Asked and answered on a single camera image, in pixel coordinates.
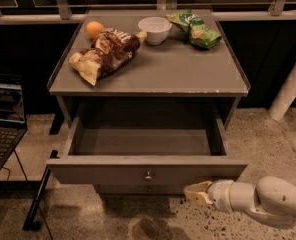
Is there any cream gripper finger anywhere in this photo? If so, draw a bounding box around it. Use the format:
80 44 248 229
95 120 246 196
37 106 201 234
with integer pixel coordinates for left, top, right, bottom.
184 181 212 207

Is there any grey top drawer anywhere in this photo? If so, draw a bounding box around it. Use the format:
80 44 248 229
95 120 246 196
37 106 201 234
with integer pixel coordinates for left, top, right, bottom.
47 119 247 186

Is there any grey drawer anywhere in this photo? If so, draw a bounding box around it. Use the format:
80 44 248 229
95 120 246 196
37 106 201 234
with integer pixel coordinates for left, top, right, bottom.
47 119 247 186
94 184 183 195

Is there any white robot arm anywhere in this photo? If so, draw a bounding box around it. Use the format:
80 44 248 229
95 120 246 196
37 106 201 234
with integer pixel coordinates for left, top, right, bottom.
184 62 296 229

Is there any grey middle drawer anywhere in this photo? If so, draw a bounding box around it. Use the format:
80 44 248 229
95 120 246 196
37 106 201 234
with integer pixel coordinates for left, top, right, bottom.
94 184 183 195

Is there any grey drawer cabinet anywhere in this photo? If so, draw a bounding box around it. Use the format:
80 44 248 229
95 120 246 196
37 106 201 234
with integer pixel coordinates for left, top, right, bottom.
46 9 251 132

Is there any green chip bag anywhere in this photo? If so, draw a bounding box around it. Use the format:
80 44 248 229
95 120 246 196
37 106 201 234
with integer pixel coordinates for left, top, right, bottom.
166 9 222 49

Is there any brown chip bag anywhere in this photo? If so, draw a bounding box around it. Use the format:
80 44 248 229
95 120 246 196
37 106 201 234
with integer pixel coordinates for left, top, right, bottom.
69 28 147 86

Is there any black stand leg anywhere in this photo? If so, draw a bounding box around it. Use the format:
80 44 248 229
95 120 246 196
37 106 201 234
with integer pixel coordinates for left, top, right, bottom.
22 149 61 232

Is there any white plastic bowl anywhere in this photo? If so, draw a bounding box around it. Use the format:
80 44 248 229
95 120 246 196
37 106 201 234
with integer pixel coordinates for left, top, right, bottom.
138 17 172 45

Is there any metal window railing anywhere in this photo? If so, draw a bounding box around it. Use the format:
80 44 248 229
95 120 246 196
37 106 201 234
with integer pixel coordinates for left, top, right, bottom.
0 0 296 26

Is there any orange fruit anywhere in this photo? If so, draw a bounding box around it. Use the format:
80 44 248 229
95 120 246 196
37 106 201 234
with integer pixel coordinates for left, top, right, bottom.
85 21 104 39

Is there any black laptop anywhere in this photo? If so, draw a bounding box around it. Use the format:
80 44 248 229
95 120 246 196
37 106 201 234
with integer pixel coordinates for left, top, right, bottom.
0 75 27 170

